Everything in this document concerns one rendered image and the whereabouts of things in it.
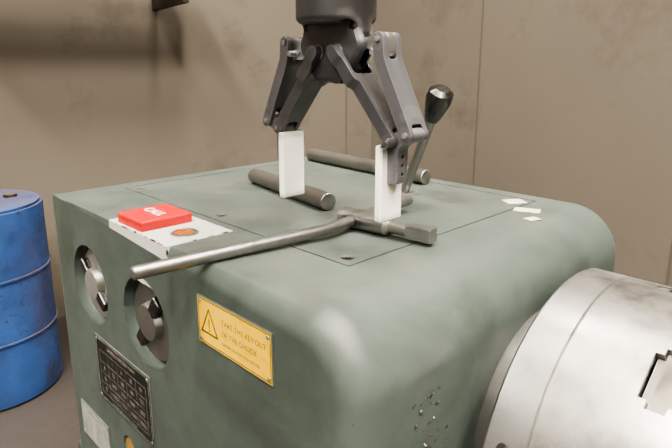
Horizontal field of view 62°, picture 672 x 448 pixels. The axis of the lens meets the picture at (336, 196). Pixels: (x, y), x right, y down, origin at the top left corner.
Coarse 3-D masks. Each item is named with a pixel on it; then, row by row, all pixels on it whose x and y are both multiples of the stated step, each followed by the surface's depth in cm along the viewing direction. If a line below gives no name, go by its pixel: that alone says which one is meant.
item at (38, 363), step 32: (0, 192) 258; (32, 192) 258; (0, 224) 224; (32, 224) 238; (0, 256) 225; (32, 256) 239; (0, 288) 227; (32, 288) 239; (0, 320) 229; (32, 320) 241; (0, 352) 231; (32, 352) 242; (0, 384) 233; (32, 384) 244
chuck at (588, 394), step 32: (608, 288) 49; (640, 288) 49; (608, 320) 45; (640, 320) 44; (576, 352) 44; (608, 352) 43; (640, 352) 42; (576, 384) 42; (608, 384) 41; (640, 384) 40; (544, 416) 42; (576, 416) 41; (608, 416) 40; (640, 416) 39
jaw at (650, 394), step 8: (656, 368) 41; (664, 368) 41; (656, 376) 41; (664, 376) 40; (648, 384) 40; (656, 384) 40; (664, 384) 40; (648, 392) 40; (656, 392) 40; (664, 392) 40; (648, 400) 40; (656, 400) 39; (664, 400) 39; (648, 408) 39; (656, 408) 39; (664, 408) 39; (664, 416) 38
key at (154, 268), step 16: (336, 224) 57; (352, 224) 58; (256, 240) 52; (272, 240) 52; (288, 240) 53; (304, 240) 55; (176, 256) 48; (192, 256) 48; (208, 256) 49; (224, 256) 50; (144, 272) 46; (160, 272) 47
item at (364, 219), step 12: (360, 216) 58; (372, 216) 58; (360, 228) 59; (372, 228) 57; (384, 228) 57; (396, 228) 56; (408, 228) 55; (420, 228) 54; (432, 228) 54; (420, 240) 54; (432, 240) 54
